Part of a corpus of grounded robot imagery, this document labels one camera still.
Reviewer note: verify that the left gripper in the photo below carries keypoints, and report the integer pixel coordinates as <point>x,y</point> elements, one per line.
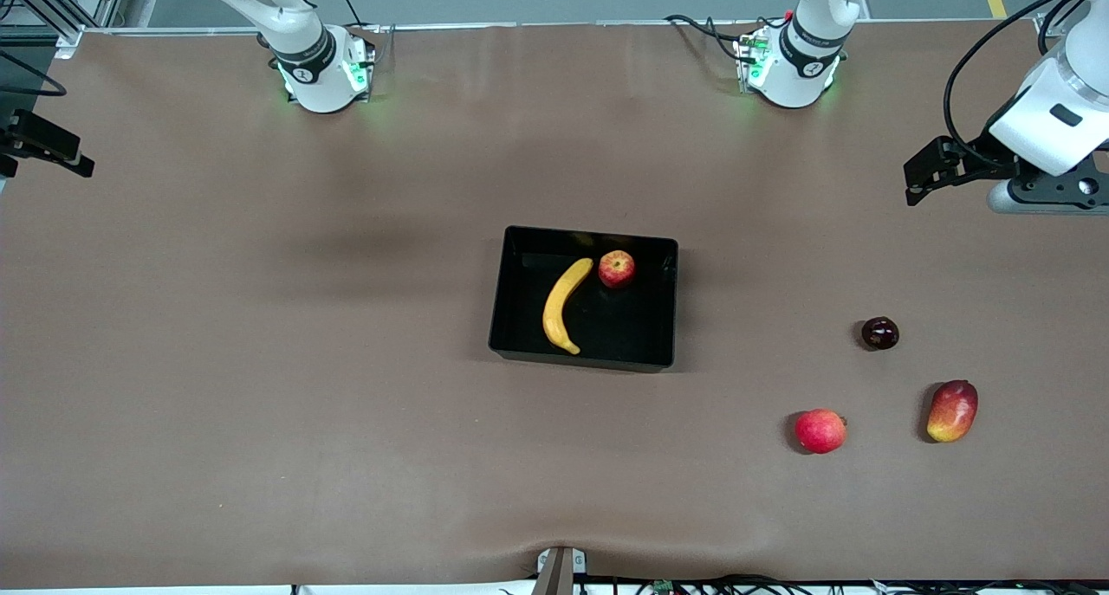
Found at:
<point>980,155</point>

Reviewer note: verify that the red yellow striped apple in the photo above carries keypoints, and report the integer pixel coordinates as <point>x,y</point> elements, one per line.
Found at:
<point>616,269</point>

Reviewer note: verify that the black plastic box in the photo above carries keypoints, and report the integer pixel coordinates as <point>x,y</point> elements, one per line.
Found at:
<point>632,335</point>

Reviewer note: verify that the yellow banana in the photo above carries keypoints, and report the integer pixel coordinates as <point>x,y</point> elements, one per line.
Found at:
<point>559,305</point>

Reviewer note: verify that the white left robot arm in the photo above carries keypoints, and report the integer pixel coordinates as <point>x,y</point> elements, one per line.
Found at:
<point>806,32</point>

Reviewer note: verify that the dark purple plum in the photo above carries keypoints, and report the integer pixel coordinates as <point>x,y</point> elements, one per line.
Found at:
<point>880,333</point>

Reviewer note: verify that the red yellow mango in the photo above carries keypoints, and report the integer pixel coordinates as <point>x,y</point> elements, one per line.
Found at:
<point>951,411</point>

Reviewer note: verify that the plain red round fruit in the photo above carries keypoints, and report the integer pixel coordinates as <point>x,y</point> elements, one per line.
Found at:
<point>820,431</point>

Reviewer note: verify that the brown table mat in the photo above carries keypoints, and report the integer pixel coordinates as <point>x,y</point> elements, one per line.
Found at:
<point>260,456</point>

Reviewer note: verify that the metal table edge clamp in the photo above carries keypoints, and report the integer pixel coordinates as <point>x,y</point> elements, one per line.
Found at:
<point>559,569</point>

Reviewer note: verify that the aluminium frame with diagonal strut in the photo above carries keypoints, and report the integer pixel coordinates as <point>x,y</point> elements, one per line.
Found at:
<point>52,6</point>

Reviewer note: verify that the aluminium frame corner rail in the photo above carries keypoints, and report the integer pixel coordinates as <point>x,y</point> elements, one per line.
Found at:
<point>1050,22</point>

